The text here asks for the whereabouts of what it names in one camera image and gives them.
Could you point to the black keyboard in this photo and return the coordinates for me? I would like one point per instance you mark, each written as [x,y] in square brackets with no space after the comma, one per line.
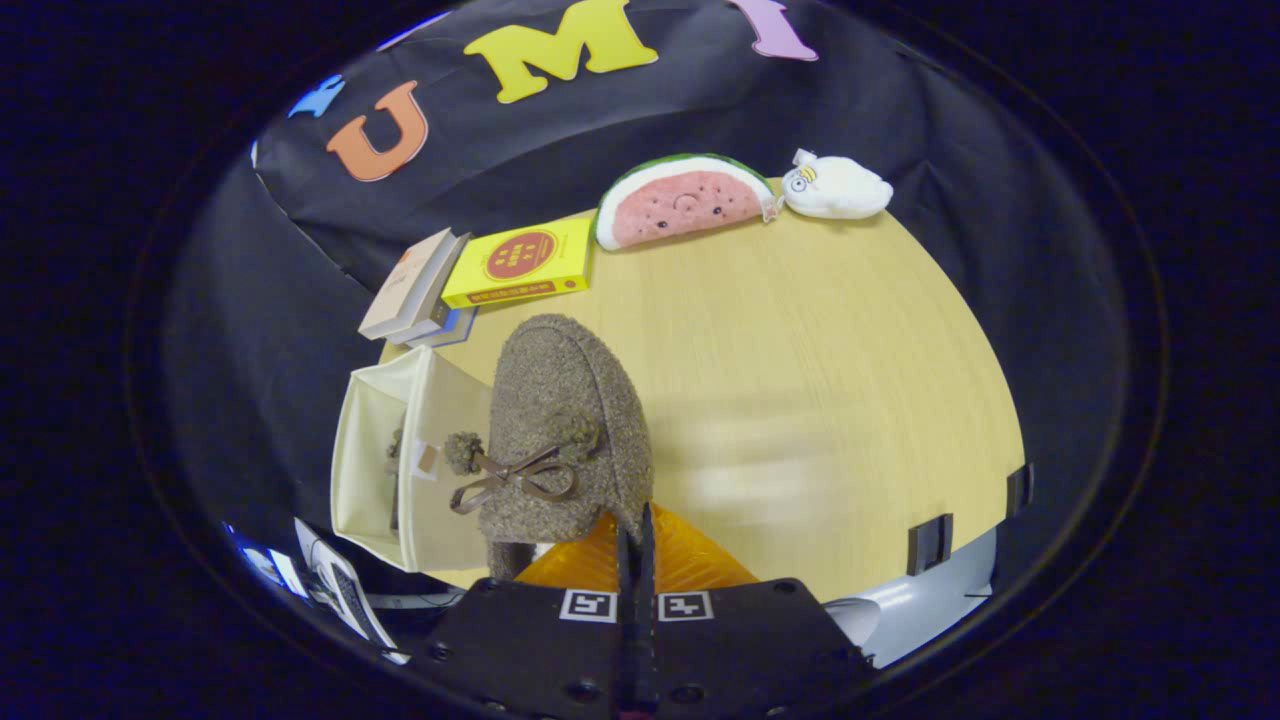
[345,590]

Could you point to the black table clamp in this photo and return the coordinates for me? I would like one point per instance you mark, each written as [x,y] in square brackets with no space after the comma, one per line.
[930,543]
[1018,488]

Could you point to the black backdrop cloth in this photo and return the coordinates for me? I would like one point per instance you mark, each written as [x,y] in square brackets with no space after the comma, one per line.
[600,120]

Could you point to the cream fabric storage box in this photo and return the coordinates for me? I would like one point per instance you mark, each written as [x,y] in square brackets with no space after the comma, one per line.
[365,470]

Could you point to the blue book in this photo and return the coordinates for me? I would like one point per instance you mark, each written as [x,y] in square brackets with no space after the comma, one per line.
[460,325]

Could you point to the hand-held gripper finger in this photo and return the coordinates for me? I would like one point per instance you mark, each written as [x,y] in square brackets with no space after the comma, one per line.
[630,640]
[650,640]

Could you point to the white plastic chair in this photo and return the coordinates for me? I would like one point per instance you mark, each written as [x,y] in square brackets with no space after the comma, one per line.
[920,605]

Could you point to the watermelon slice plush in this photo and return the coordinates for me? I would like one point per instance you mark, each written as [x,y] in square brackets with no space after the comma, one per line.
[680,205]

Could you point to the grey book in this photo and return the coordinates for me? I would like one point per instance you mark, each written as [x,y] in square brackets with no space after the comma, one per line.
[442,300]

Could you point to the yellow book with red circle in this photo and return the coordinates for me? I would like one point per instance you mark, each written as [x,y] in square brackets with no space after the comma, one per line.
[520,260]

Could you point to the beige book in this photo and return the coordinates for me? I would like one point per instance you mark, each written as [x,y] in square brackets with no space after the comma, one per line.
[405,290]

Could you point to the white plush toy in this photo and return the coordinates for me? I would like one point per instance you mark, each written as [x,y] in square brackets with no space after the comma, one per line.
[840,187]

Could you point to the brown fuzzy shoe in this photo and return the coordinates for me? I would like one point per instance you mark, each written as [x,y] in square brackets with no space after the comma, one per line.
[560,380]
[395,455]

